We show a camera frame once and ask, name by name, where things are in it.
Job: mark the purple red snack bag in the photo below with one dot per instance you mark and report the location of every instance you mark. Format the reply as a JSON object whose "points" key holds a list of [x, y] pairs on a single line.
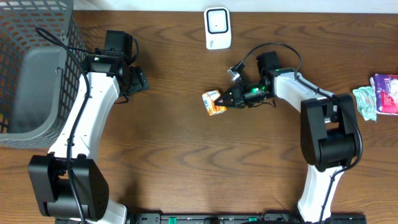
{"points": [[385, 88]]}

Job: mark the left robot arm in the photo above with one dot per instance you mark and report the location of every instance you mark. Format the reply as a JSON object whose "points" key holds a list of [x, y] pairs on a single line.
{"points": [[67, 182]]}

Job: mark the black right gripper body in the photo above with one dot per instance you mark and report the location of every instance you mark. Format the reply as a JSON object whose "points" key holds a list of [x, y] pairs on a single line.
{"points": [[244, 98]]}

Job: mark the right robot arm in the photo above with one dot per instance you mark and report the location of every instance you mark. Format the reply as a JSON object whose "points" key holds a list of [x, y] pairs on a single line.
{"points": [[329, 134]]}

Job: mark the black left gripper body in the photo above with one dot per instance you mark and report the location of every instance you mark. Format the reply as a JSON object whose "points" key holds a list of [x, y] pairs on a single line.
{"points": [[140, 81]]}

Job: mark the white barcode scanner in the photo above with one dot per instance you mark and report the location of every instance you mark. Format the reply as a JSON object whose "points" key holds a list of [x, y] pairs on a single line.
{"points": [[217, 28]]}

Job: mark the orange white snack packet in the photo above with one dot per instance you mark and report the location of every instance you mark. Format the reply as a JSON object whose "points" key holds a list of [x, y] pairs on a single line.
{"points": [[209, 102]]}

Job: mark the grey plastic mesh basket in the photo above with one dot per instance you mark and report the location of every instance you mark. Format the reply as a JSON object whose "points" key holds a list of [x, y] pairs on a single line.
{"points": [[39, 80]]}

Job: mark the teal snack packet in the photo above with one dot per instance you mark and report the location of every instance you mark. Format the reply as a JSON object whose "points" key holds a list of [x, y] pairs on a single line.
{"points": [[366, 102]]}

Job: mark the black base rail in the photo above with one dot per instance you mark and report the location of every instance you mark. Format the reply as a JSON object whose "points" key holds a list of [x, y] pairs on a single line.
{"points": [[270, 217]]}

